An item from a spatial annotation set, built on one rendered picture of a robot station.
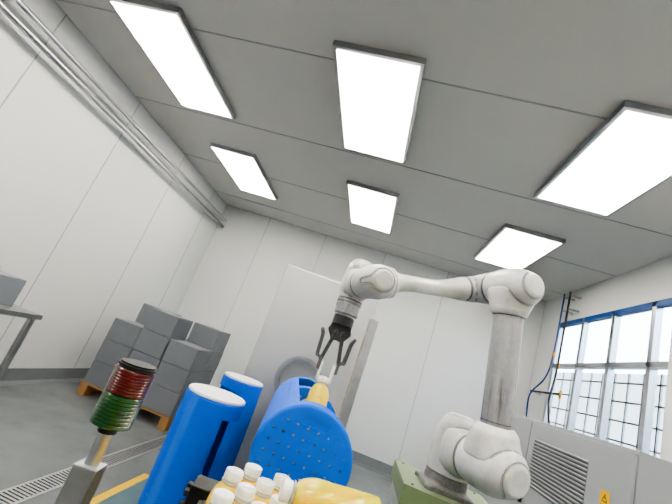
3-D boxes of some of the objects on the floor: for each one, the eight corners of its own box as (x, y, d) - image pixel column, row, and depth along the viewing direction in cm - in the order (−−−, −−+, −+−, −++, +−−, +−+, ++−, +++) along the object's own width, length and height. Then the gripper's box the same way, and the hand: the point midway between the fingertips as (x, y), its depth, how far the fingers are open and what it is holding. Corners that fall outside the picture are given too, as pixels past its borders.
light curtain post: (290, 599, 213) (377, 322, 258) (290, 607, 207) (378, 321, 252) (280, 596, 213) (369, 319, 258) (280, 603, 207) (370, 318, 252)
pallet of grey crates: (195, 421, 480) (232, 334, 512) (163, 431, 404) (208, 328, 436) (119, 389, 500) (158, 307, 532) (75, 392, 424) (124, 297, 456)
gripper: (365, 324, 133) (343, 389, 127) (322, 308, 133) (299, 372, 127) (369, 323, 126) (346, 392, 120) (323, 306, 126) (299, 374, 120)
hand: (325, 372), depth 124 cm, fingers closed on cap, 4 cm apart
